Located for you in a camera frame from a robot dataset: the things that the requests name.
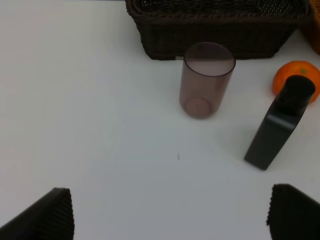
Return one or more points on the dark green pump bottle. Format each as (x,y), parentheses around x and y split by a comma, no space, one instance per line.
(280,121)

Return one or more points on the orange tangerine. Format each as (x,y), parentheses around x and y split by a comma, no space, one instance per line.
(300,68)

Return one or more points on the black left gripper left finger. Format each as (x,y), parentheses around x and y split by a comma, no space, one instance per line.
(49,218)

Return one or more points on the dark brown wicker basket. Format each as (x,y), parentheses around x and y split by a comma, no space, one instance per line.
(250,29)

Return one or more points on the translucent pink plastic cup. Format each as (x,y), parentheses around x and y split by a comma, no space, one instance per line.
(206,71)

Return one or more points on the orange wicker basket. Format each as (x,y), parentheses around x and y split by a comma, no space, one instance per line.
(311,30)

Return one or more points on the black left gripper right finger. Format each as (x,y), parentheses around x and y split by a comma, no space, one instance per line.
(292,215)

